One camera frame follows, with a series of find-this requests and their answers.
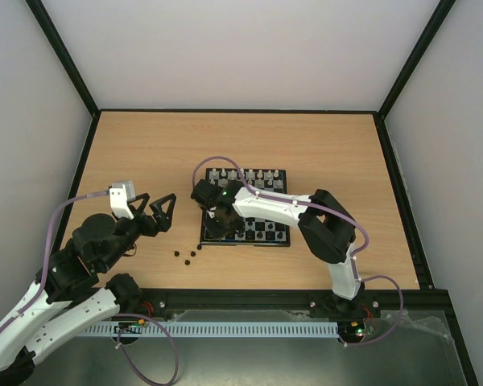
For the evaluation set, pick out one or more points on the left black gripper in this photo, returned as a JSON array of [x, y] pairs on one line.
[[164, 220]]

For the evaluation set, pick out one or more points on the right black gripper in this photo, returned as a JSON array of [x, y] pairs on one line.
[[216, 224]]

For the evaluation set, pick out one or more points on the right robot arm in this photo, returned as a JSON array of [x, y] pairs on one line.
[[327, 228]]

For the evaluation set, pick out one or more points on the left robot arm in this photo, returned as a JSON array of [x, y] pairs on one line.
[[59, 304]]

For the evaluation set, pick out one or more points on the left controller board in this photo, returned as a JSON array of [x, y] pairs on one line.
[[131, 326]]

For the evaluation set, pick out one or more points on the controller board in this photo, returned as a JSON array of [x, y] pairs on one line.
[[359, 328], [131, 326]]

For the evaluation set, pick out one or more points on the right controller board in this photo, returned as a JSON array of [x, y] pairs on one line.
[[359, 328]]

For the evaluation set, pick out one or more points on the black and grey chessboard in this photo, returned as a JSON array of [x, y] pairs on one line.
[[261, 204]]

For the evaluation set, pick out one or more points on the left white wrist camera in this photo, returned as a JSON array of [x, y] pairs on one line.
[[120, 194]]

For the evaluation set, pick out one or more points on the grey slotted cable duct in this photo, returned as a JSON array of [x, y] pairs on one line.
[[323, 330]]

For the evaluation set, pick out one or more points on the black frame post left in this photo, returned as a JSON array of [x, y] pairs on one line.
[[55, 40]]

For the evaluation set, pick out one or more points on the black frame post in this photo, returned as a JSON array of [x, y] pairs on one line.
[[55, 40], [429, 32]]

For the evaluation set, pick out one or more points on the black frame post right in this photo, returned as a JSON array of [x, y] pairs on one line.
[[429, 32]]

